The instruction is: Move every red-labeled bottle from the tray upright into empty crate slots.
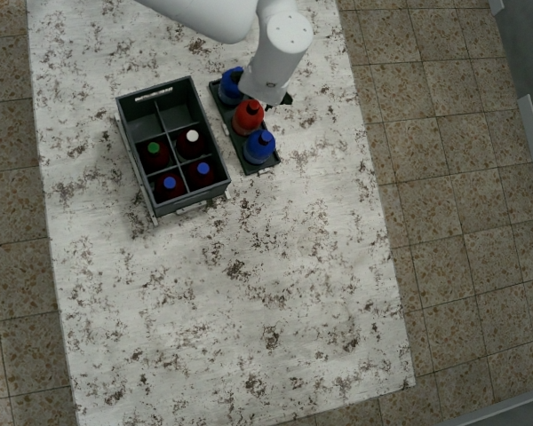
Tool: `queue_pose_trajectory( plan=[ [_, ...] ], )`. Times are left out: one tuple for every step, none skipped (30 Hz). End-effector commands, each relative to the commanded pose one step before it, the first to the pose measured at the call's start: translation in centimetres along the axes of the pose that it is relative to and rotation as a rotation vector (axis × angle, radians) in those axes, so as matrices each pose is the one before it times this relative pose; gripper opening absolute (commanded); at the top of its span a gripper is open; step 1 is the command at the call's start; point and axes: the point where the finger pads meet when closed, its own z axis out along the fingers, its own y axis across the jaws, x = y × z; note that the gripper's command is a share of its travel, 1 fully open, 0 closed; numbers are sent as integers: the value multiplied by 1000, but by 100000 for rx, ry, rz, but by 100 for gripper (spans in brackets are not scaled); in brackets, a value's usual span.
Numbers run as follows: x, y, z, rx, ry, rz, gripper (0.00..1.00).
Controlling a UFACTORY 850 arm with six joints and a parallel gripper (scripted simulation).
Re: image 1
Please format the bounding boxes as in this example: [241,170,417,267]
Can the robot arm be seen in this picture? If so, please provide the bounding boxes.
[134,0,313,88]

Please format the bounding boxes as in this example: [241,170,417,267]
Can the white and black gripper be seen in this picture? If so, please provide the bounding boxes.
[230,63,293,112]

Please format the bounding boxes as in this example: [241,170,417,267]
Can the red labeled bottle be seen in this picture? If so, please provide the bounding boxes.
[232,99,264,137]

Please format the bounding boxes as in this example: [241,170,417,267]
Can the black tray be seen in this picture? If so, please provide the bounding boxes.
[209,78,281,176]

